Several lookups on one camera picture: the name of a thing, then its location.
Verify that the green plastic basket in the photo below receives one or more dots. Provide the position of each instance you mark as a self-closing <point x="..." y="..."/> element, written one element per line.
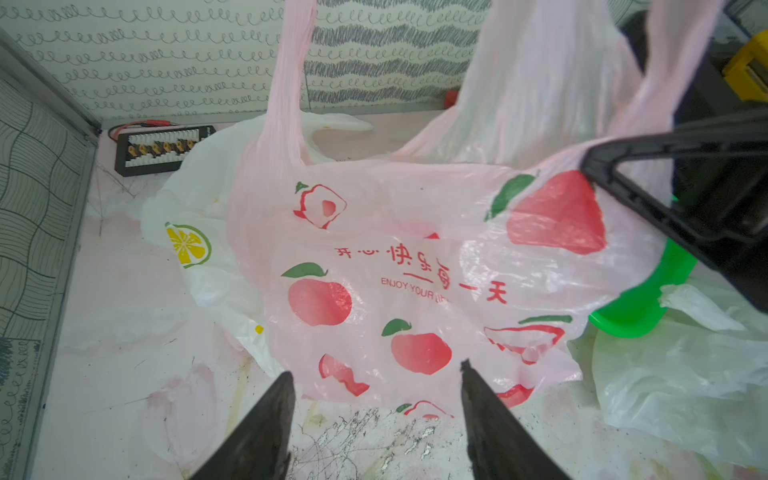
<point x="642" y="300"/>

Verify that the white lemon print bag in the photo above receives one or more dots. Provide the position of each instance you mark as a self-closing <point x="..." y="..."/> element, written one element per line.
<point x="697" y="380"/>

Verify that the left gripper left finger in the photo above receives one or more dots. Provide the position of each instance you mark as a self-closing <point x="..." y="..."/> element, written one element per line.
<point x="258" y="447"/>

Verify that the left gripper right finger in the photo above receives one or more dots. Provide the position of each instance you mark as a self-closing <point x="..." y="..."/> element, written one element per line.
<point x="498" y="446"/>

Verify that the floral pink table mat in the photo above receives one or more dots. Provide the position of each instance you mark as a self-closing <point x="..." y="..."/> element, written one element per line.
<point x="143" y="375"/>

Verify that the pink patterned plastic bag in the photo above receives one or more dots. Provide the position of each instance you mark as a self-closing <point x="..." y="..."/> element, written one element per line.
<point x="480" y="239"/>

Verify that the black small tray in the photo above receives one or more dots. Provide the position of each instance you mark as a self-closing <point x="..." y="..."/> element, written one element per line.
<point x="157" y="151"/>

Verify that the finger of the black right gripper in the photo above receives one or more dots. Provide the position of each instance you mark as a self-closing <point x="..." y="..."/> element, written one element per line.
<point x="704" y="186"/>

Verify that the black plastic toolbox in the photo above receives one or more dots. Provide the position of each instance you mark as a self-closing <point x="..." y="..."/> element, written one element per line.
<point x="720" y="66"/>

